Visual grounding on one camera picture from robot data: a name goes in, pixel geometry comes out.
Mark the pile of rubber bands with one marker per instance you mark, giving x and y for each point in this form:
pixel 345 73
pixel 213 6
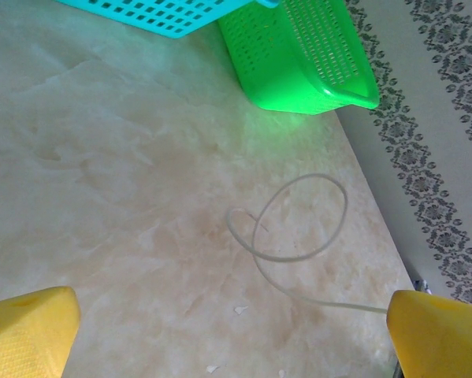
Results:
pixel 287 259

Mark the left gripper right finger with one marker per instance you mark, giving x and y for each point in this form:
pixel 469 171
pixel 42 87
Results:
pixel 440 338

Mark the teal plastic basket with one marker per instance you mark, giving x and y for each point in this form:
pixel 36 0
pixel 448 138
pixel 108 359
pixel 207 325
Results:
pixel 160 15

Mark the green plastic basket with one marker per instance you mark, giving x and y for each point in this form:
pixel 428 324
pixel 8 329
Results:
pixel 283 78

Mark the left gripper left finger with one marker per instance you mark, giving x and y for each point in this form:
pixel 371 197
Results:
pixel 27 338

